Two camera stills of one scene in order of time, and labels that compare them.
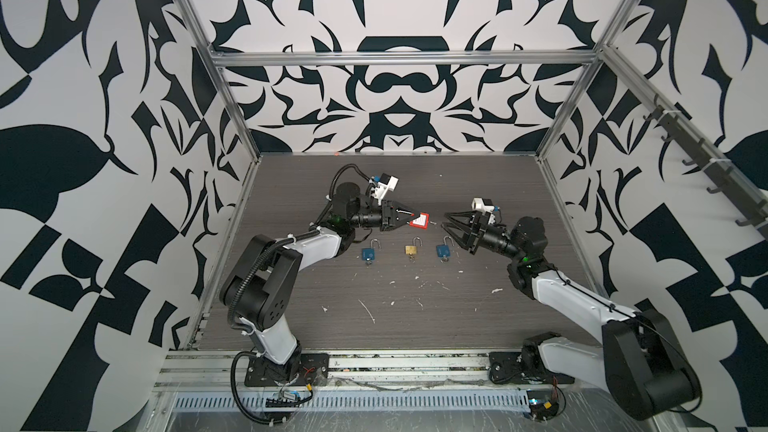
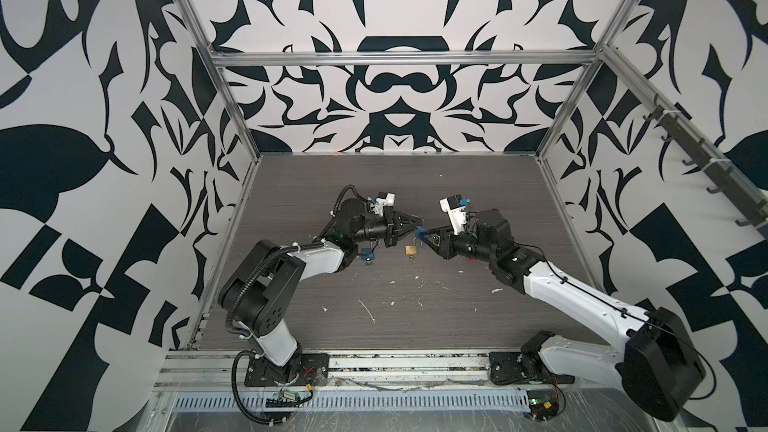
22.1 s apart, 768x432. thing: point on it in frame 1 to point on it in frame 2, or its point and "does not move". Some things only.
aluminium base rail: [214, 372] does not move
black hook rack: [727, 182] does not move
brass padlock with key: [411, 250] does not move
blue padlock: [369, 253] does not move
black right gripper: [474, 237] to [447, 242]
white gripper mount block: [482, 204] to [457, 211]
